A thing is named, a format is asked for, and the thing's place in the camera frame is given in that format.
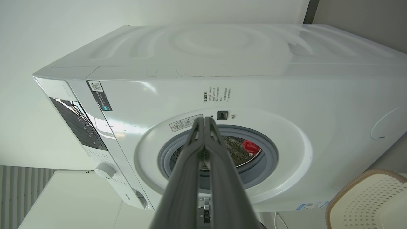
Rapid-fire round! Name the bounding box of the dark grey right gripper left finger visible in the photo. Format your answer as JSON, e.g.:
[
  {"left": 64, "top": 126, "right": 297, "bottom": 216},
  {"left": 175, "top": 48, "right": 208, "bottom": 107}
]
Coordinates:
[{"left": 149, "top": 117, "right": 206, "bottom": 229}]

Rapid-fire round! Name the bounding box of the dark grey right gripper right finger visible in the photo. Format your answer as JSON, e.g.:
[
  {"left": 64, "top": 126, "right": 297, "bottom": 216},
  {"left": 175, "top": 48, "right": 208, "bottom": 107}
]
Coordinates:
[{"left": 205, "top": 117, "right": 266, "bottom": 229}]

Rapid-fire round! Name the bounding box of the red cloth garment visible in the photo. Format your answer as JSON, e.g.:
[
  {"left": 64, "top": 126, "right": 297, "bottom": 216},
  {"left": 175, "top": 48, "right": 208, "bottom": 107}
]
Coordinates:
[{"left": 242, "top": 139, "right": 261, "bottom": 156}]

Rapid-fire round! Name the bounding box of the white washing machine dial knob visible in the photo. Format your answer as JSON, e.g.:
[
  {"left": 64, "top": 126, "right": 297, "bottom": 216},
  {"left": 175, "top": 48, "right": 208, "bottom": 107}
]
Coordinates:
[{"left": 94, "top": 163, "right": 116, "bottom": 179}]

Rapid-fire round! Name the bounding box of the black washing machine display panel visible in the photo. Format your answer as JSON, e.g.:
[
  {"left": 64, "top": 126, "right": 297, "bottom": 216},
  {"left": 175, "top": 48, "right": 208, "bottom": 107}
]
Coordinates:
[{"left": 49, "top": 97, "right": 108, "bottom": 151}]

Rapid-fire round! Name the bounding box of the beige perforated laundry basket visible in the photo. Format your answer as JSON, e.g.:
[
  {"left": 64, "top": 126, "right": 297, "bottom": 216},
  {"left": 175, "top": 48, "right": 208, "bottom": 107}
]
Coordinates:
[{"left": 325, "top": 169, "right": 407, "bottom": 229}]

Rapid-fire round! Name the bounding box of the white warning label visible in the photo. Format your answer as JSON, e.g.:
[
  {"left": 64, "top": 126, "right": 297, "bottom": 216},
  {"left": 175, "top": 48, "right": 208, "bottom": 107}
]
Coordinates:
[{"left": 169, "top": 114, "right": 204, "bottom": 132}]

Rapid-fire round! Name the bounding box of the blue white energy sticker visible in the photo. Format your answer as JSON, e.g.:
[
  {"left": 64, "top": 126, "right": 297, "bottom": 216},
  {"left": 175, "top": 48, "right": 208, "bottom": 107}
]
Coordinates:
[{"left": 296, "top": 201, "right": 328, "bottom": 211}]

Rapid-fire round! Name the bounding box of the white cabinet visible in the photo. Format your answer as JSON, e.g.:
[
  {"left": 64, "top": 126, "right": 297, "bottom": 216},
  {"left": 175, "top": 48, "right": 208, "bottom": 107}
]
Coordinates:
[{"left": 18, "top": 170, "right": 156, "bottom": 229}]

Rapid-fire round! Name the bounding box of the QR code sticker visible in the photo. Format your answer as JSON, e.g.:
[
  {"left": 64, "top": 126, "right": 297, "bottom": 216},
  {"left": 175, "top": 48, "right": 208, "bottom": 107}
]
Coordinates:
[{"left": 87, "top": 81, "right": 113, "bottom": 111}]

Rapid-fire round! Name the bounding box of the white front-load washing machine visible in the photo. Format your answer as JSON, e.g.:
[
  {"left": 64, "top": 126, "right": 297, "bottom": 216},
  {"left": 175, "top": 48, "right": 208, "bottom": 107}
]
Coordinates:
[{"left": 33, "top": 24, "right": 407, "bottom": 212}]

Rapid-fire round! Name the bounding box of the grey ribbed wall panel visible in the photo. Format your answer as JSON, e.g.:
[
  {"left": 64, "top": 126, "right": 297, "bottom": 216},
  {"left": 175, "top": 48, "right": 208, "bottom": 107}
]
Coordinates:
[{"left": 0, "top": 165, "right": 56, "bottom": 229}]

